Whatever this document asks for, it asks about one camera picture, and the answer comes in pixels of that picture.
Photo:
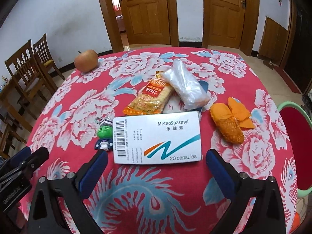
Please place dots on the red apple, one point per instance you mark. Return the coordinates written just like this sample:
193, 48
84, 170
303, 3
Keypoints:
85, 61

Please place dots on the wooden table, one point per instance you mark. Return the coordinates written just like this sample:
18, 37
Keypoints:
7, 107

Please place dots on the closed wooden door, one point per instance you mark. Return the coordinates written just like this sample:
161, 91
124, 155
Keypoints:
224, 12

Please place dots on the orange plastic stool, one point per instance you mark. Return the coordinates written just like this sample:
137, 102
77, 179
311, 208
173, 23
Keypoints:
296, 221

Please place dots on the clear plastic bag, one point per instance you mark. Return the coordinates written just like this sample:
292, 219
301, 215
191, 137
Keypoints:
185, 85

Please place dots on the red bucket with green rim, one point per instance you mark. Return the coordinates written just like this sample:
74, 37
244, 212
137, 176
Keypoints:
292, 119

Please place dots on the orange snack packet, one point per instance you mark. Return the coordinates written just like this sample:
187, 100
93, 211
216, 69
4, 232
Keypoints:
146, 97

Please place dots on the open wooden door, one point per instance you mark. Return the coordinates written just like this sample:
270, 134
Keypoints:
143, 12

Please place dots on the orange peel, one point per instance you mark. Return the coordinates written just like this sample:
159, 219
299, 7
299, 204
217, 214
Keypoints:
228, 121

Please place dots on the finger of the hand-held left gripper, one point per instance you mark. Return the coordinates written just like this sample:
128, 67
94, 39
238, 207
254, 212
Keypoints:
20, 155
36, 157

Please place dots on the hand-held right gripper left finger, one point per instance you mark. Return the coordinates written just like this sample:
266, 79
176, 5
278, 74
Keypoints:
93, 174

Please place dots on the white medicine box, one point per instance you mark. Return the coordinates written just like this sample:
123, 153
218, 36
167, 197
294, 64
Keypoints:
158, 139

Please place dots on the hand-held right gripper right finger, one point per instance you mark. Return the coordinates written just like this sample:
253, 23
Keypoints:
220, 175

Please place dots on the wooden chair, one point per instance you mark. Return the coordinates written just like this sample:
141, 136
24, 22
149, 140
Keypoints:
22, 70
43, 53

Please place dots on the black door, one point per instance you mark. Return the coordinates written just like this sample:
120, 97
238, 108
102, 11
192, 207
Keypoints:
302, 53

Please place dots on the low wooden wall cabinet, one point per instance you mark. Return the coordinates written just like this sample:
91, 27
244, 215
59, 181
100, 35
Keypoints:
274, 39

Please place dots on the red door mat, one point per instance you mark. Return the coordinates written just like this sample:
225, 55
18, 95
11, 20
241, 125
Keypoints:
288, 79

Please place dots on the red floral tablecloth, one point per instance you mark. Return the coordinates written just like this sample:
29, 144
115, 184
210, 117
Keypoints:
158, 195

